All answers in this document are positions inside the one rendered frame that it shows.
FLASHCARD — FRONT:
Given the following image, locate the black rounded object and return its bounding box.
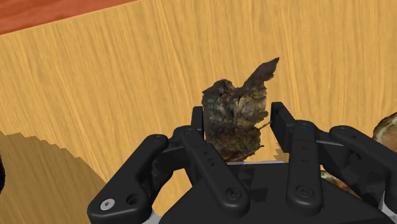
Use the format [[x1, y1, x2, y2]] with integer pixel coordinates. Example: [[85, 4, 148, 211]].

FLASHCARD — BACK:
[[0, 154, 6, 195]]

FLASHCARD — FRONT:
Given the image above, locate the brown and white rounded object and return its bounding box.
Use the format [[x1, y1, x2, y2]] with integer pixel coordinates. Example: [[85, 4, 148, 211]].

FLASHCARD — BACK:
[[320, 111, 397, 200]]

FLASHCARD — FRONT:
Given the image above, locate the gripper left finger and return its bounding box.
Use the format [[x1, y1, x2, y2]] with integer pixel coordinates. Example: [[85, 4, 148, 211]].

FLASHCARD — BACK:
[[87, 106, 251, 224]]

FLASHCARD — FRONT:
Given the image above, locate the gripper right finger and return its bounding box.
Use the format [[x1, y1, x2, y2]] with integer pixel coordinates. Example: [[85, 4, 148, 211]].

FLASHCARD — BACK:
[[270, 101, 397, 217]]

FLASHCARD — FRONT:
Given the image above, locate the dark brown rough lump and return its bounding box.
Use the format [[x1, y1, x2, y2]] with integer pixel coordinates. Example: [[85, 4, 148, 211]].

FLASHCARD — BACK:
[[201, 57, 280, 163]]

